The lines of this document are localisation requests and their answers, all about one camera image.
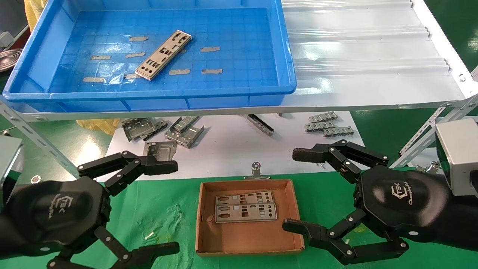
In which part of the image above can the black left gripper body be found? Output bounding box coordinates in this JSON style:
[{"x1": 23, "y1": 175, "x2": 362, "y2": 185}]
[{"x1": 7, "y1": 176, "x2": 112, "y2": 256}]

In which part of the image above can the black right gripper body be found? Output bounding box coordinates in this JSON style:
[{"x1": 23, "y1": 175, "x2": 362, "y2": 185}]
[{"x1": 353, "y1": 165, "x2": 450, "y2": 239}]

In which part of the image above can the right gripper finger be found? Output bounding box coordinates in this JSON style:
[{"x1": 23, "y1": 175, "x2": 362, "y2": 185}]
[
  {"x1": 282, "y1": 208, "x2": 409, "y2": 266},
  {"x1": 292, "y1": 140, "x2": 389, "y2": 184}
]

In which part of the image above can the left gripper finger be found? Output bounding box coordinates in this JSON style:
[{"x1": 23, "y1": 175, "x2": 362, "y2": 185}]
[
  {"x1": 49, "y1": 225, "x2": 180, "y2": 269},
  {"x1": 78, "y1": 151, "x2": 179, "y2": 195}
]

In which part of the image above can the metal I/O shield plate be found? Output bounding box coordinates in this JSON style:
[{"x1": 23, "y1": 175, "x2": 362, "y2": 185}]
[
  {"x1": 215, "y1": 190, "x2": 274, "y2": 206},
  {"x1": 135, "y1": 30, "x2": 192, "y2": 81},
  {"x1": 215, "y1": 203, "x2": 277, "y2": 223}
]

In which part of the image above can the brown cardboard box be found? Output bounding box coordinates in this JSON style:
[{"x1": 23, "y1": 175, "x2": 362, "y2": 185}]
[{"x1": 195, "y1": 179, "x2": 305, "y2": 257}]

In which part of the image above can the blue plastic tray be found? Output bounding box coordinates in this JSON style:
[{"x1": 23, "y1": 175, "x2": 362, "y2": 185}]
[{"x1": 2, "y1": 0, "x2": 297, "y2": 112}]

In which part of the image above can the small notched metal strip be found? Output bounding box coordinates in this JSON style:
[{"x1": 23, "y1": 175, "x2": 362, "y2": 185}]
[
  {"x1": 323, "y1": 127, "x2": 354, "y2": 137},
  {"x1": 304, "y1": 121, "x2": 335, "y2": 132},
  {"x1": 309, "y1": 113, "x2": 338, "y2": 123}
]

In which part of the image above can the green cloth mat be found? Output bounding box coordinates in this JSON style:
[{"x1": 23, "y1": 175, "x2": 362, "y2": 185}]
[{"x1": 0, "y1": 170, "x2": 478, "y2": 269}]

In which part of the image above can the long narrow metal strip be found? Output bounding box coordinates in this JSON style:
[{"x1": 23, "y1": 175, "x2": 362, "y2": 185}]
[{"x1": 245, "y1": 114, "x2": 274, "y2": 136}]

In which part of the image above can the slotted steel angle brace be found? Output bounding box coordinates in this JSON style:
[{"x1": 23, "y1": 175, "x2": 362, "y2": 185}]
[
  {"x1": 390, "y1": 95, "x2": 478, "y2": 168},
  {"x1": 0, "y1": 98, "x2": 81, "y2": 177}
]

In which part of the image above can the white board sheet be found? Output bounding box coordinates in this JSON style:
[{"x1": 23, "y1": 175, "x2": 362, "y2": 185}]
[{"x1": 101, "y1": 111, "x2": 366, "y2": 182}]

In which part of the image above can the white corrugated metal shelf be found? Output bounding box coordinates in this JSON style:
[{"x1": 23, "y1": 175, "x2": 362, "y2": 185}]
[{"x1": 0, "y1": 0, "x2": 478, "y2": 122}]

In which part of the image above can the round ribbed metal disc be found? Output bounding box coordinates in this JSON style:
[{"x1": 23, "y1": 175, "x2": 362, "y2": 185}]
[{"x1": 0, "y1": 49, "x2": 24, "y2": 72}]

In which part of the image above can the yellow woven bag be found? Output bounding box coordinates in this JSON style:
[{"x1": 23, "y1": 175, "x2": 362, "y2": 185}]
[{"x1": 24, "y1": 0, "x2": 49, "y2": 32}]

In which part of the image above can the stamped metal bracket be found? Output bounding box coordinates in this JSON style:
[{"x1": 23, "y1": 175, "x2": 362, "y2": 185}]
[
  {"x1": 143, "y1": 141, "x2": 177, "y2": 162},
  {"x1": 122, "y1": 118, "x2": 157, "y2": 142},
  {"x1": 164, "y1": 124, "x2": 205, "y2": 149}
]

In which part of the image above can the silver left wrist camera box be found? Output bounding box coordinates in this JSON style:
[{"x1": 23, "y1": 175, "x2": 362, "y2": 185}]
[{"x1": 0, "y1": 135, "x2": 25, "y2": 211}]

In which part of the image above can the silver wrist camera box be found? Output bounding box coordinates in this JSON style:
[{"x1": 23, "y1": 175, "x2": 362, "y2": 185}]
[
  {"x1": 435, "y1": 119, "x2": 478, "y2": 197},
  {"x1": 0, "y1": 135, "x2": 25, "y2": 211}
]

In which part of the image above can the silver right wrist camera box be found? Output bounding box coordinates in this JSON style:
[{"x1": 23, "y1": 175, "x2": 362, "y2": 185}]
[{"x1": 435, "y1": 119, "x2": 478, "y2": 197}]

